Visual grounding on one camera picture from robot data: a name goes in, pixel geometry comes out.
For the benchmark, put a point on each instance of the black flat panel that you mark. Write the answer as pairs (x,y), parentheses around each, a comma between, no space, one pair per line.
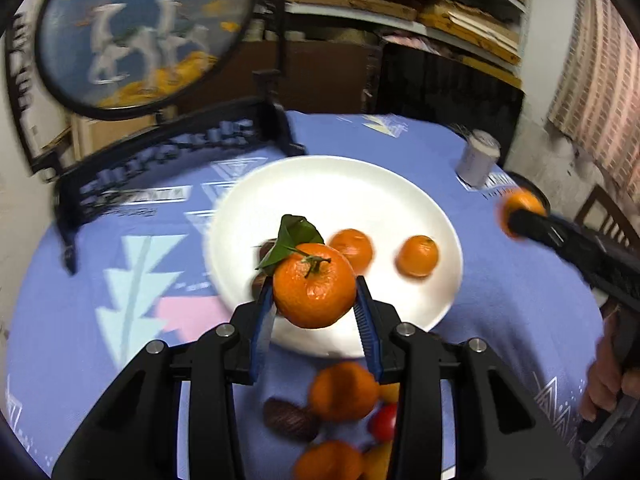
(440,90)

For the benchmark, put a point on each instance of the brown wooden chair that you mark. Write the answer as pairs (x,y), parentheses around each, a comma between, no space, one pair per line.
(607,220)

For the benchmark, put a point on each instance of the round embroidered screen black stand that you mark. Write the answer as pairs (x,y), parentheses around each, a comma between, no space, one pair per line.
(135,35)

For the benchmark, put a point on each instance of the pink cloth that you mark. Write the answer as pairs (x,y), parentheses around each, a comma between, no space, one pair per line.
(415,40)

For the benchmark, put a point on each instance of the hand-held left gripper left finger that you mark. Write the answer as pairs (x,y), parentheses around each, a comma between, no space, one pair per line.
(262,330)

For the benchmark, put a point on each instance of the yellow orange fruit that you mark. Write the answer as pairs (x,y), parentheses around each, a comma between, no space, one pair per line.
(377,462)
(390,393)

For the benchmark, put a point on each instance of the small red fruit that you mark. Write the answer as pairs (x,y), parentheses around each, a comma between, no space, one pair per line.
(384,422)

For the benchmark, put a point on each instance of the light wooden frame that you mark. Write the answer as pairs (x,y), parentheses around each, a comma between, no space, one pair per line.
(110,132)

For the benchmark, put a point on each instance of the white wall shelf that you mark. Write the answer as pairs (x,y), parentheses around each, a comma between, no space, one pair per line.
(350,12)

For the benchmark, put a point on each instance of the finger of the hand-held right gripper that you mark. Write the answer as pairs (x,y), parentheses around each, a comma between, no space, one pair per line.
(537,227)

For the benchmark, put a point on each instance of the brown board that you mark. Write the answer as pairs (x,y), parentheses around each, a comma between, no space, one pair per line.
(320,75)

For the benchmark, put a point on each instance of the dark brown fruit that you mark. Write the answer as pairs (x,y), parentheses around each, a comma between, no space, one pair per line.
(265,249)
(290,419)

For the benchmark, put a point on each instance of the grey drink can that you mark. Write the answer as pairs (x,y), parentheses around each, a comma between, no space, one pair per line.
(477,160)

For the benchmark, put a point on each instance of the small orange mandarin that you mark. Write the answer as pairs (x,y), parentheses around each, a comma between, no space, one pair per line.
(417,256)

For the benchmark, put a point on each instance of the white round plate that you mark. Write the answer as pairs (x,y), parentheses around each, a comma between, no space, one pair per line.
(325,195)

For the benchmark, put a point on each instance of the person's right hand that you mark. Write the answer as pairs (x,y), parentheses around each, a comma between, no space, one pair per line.
(602,380)

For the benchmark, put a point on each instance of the purple patterned tablecloth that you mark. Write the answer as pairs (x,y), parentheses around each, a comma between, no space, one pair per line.
(500,310)

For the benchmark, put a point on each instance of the pink checked curtain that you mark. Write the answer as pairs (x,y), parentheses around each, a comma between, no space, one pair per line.
(595,85)

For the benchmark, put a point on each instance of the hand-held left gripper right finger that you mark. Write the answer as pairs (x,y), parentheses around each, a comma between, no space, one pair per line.
(367,340)

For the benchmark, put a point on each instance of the mandarin with green leaf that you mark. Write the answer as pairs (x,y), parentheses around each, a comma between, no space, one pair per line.
(312,292)

